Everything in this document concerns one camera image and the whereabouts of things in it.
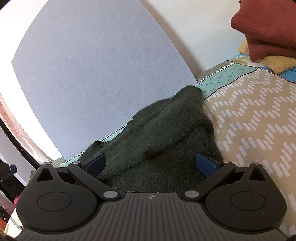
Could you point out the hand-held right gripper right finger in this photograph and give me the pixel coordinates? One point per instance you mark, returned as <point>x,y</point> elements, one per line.
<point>205,165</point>

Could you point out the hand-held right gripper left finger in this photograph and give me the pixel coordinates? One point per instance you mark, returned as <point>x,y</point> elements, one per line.
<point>96,163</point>

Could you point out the dark green knit sweater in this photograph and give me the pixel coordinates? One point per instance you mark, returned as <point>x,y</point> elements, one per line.
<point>150,143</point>

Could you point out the beige zigzag patterned bed sheet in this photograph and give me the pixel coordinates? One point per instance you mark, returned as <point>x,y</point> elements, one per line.
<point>254,115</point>

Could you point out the grey-blue felt board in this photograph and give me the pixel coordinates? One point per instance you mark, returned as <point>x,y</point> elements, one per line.
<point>92,69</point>

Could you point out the pink curtain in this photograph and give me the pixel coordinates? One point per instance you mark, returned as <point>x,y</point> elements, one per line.
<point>8,111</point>

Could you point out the folded yellow knit sweater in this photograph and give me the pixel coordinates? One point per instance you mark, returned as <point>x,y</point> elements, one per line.
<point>277,62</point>

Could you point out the folded red sweater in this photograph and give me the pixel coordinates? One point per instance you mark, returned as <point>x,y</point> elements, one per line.
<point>266,30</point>

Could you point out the black curved frame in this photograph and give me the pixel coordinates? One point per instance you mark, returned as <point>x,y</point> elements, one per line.
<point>20,148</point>

